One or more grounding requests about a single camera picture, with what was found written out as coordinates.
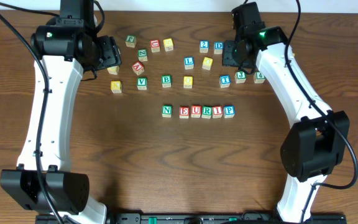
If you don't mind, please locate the yellow o block row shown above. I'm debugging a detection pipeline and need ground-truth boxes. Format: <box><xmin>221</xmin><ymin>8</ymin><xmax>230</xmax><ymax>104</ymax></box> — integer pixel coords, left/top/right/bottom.
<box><xmin>183</xmin><ymin>76</ymin><xmax>193</xmax><ymax>88</ymax></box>
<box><xmin>202</xmin><ymin>57</ymin><xmax>213</xmax><ymax>70</ymax></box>

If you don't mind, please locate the yellow S block top row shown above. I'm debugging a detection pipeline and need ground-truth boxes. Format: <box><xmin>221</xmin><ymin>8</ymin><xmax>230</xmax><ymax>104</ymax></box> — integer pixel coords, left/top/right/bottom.
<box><xmin>163</xmin><ymin>38</ymin><xmax>174</xmax><ymax>52</ymax></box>

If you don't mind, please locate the green 4 block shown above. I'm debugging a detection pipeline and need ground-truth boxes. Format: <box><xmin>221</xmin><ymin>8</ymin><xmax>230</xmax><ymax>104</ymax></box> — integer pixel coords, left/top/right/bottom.
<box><xmin>254</xmin><ymin>72</ymin><xmax>265</xmax><ymax>84</ymax></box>

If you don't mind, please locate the blue L block centre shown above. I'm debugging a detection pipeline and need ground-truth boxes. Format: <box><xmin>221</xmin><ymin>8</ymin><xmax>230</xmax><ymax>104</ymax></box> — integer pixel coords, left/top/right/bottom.
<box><xmin>184</xmin><ymin>57</ymin><xmax>195</xmax><ymax>70</ymax></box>

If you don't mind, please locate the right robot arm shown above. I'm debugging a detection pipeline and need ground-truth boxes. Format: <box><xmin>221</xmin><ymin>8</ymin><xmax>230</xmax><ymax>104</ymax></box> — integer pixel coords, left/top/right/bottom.
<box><xmin>222</xmin><ymin>1</ymin><xmax>349</xmax><ymax>223</ymax></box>

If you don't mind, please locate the blue P block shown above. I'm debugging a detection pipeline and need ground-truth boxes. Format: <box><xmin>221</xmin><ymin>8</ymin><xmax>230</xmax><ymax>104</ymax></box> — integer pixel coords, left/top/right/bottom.
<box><xmin>223</xmin><ymin>105</ymin><xmax>236</xmax><ymax>118</ymax></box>

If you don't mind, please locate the blue T block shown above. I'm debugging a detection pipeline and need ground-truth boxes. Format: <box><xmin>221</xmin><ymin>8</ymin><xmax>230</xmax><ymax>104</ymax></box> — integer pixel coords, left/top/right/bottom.
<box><xmin>219</xmin><ymin>75</ymin><xmax>231</xmax><ymax>88</ymax></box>

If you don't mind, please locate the yellow C block left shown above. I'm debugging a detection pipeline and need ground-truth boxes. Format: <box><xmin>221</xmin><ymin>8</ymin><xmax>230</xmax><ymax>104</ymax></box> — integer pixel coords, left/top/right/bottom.
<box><xmin>107</xmin><ymin>65</ymin><xmax>119</xmax><ymax>75</ymax></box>

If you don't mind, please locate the red E block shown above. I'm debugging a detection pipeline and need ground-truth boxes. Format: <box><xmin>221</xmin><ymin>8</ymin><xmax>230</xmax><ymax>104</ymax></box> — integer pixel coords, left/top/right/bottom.
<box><xmin>179</xmin><ymin>106</ymin><xmax>190</xmax><ymax>119</ymax></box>

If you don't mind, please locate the green J block right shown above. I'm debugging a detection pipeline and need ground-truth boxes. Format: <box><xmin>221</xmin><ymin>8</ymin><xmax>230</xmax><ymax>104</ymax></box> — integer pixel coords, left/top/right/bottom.
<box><xmin>235</xmin><ymin>71</ymin><xmax>247</xmax><ymax>84</ymax></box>

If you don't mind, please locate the green N block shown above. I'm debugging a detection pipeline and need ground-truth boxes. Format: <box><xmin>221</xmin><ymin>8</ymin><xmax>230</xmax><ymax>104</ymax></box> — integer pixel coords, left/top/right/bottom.
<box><xmin>162</xmin><ymin>105</ymin><xmax>172</xmax><ymax>118</ymax></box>

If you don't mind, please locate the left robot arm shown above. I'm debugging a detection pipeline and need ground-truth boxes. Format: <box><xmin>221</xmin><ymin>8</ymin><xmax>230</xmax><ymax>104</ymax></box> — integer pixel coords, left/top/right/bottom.
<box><xmin>0</xmin><ymin>1</ymin><xmax>121</xmax><ymax>223</ymax></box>

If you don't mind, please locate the green J block far left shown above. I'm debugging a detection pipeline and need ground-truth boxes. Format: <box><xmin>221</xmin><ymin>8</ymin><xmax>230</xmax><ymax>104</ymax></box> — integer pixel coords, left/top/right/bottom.
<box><xmin>125</xmin><ymin>35</ymin><xmax>137</xmax><ymax>48</ymax></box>

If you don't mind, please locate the red A block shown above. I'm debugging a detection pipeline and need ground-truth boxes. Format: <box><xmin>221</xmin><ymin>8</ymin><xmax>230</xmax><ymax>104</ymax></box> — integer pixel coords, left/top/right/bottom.
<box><xmin>132</xmin><ymin>61</ymin><xmax>145</xmax><ymax>75</ymax></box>

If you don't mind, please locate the yellow O block middle row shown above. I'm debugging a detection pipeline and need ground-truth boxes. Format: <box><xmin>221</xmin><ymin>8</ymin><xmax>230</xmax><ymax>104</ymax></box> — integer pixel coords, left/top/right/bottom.
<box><xmin>202</xmin><ymin>57</ymin><xmax>213</xmax><ymax>70</ymax></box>

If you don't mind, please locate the green j block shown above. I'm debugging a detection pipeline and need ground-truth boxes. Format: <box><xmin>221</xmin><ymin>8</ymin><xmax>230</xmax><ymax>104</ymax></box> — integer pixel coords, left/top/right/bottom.
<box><xmin>235</xmin><ymin>71</ymin><xmax>247</xmax><ymax>84</ymax></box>
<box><xmin>125</xmin><ymin>35</ymin><xmax>137</xmax><ymax>48</ymax></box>

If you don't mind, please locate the blue 2 block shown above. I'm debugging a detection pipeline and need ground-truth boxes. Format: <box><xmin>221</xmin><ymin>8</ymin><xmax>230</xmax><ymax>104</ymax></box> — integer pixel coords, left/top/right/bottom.
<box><xmin>200</xmin><ymin>40</ymin><xmax>209</xmax><ymax>54</ymax></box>

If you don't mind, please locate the yellow O block bottom row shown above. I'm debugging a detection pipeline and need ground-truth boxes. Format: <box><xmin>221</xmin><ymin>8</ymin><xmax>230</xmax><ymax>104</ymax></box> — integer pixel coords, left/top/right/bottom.
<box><xmin>183</xmin><ymin>76</ymin><xmax>193</xmax><ymax>88</ymax></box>

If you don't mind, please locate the green V block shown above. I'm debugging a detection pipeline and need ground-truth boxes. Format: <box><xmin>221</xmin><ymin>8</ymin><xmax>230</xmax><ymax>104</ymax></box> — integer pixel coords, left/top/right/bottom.
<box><xmin>137</xmin><ymin>77</ymin><xmax>147</xmax><ymax>90</ymax></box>

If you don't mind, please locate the yellow K block left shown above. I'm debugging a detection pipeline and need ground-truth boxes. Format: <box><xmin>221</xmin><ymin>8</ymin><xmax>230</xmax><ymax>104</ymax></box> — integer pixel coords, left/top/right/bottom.
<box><xmin>111</xmin><ymin>80</ymin><xmax>122</xmax><ymax>93</ymax></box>

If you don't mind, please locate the green Z block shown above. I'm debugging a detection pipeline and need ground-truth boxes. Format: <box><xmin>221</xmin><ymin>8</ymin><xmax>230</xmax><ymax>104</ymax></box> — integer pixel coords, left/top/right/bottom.
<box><xmin>137</xmin><ymin>49</ymin><xmax>148</xmax><ymax>62</ymax></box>

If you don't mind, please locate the green B block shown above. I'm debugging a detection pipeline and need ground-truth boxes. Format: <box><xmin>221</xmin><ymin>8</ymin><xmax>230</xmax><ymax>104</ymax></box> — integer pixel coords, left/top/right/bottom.
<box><xmin>162</xmin><ymin>75</ymin><xmax>172</xmax><ymax>88</ymax></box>

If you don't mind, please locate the green R block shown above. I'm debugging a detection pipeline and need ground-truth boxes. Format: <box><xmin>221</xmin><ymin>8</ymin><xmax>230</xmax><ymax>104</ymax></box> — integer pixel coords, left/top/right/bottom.
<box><xmin>201</xmin><ymin>106</ymin><xmax>212</xmax><ymax>119</ymax></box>

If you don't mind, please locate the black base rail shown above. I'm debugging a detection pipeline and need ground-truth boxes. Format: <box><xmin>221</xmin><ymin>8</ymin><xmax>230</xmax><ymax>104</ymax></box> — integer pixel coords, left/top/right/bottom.
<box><xmin>35</xmin><ymin>212</ymin><xmax>347</xmax><ymax>224</ymax></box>

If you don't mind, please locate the red I block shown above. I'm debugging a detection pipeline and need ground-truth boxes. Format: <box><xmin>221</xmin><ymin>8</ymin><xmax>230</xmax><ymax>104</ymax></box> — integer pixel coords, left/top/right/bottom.
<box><xmin>212</xmin><ymin>106</ymin><xmax>223</xmax><ymax>118</ymax></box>

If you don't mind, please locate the blue D block centre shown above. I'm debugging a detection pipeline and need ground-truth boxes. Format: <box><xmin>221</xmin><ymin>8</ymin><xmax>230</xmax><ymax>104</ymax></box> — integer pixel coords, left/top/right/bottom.
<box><xmin>214</xmin><ymin>42</ymin><xmax>224</xmax><ymax>54</ymax></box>

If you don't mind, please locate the red U block top row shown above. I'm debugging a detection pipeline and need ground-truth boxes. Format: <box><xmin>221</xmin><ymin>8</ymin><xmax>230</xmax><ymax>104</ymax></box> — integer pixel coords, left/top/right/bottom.
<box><xmin>150</xmin><ymin>40</ymin><xmax>160</xmax><ymax>53</ymax></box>

